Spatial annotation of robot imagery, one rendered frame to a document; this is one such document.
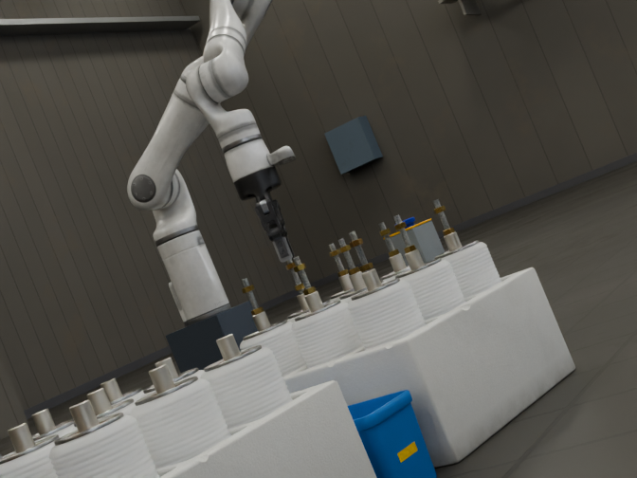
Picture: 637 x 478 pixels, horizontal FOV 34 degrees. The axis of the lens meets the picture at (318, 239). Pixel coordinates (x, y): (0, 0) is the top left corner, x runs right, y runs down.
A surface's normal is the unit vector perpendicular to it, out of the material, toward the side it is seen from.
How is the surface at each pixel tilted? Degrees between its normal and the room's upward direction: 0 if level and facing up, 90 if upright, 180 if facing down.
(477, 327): 90
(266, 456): 90
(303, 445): 90
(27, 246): 90
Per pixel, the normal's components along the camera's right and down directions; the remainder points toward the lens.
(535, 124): -0.49, 0.19
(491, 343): 0.71, -0.30
